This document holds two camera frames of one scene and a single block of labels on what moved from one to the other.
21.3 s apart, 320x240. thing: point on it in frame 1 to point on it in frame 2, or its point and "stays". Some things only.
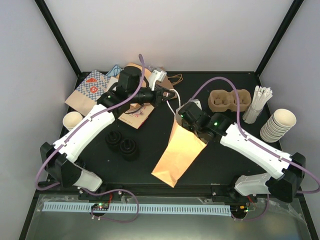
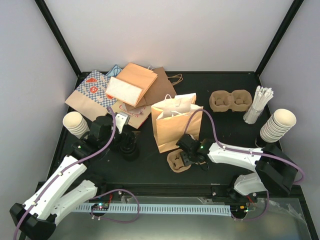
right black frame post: [286, 21] stays
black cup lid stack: [127, 148] stays
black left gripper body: [154, 101] to [123, 141]
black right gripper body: [185, 125] to [189, 160]
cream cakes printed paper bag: [136, 114] stays
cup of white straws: [262, 95] stays
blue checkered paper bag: [84, 98] stays
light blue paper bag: [115, 71] stays
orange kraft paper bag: [182, 149] to [170, 116]
